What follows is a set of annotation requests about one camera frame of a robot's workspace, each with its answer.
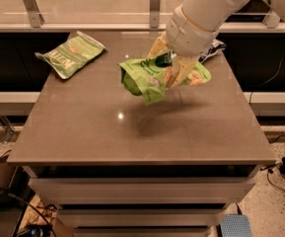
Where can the green jalapeno chip bag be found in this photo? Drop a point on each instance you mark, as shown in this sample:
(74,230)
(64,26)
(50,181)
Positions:
(72,55)

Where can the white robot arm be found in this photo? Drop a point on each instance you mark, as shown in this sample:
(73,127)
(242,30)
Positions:
(211,14)

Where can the green rice chip bag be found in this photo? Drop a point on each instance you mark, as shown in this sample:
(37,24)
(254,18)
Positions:
(146,77)

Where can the blue perforated box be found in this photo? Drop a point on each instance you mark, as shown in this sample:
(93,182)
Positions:
(235,225)

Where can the grey drawer cabinet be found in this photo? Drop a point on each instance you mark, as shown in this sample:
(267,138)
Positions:
(113,199)

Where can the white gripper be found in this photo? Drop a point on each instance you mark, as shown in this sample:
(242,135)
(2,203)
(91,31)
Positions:
(188,38)

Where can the glass railing with metal posts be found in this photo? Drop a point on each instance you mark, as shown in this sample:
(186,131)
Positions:
(47,14)

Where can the blue chip bag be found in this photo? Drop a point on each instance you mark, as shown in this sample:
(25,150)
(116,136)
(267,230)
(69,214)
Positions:
(213,49)

